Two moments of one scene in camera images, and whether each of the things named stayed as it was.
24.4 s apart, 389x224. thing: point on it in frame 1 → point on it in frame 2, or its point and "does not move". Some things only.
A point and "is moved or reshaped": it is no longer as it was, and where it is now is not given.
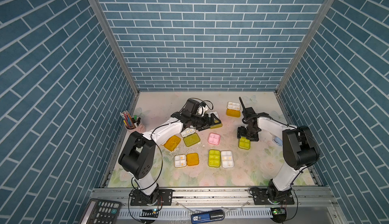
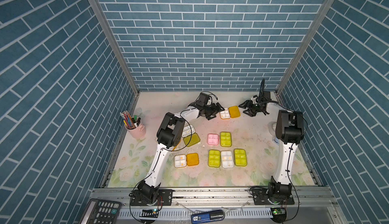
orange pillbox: [189, 159] does not move
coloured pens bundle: [130, 122] does not move
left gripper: [205, 124] → [214, 111]
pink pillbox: [214, 138] does not move
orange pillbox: [233, 109] is moved or reshaped
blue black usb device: [210, 216] does not move
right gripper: [240, 133] → [248, 110]
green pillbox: [243, 143] → [240, 157]
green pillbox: [214, 158] does not move
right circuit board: [279, 214] does not move
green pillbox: [190, 138] does not move
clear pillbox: [227, 158] does not move
